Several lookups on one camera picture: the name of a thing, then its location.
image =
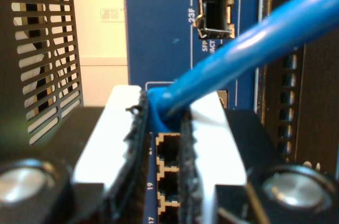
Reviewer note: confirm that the blue network switch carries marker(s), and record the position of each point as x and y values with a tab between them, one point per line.
164	36

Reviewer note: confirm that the black open rack frame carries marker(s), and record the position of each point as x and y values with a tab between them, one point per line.
45	62

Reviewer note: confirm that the black rack server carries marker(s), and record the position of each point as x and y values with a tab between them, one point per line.
312	89

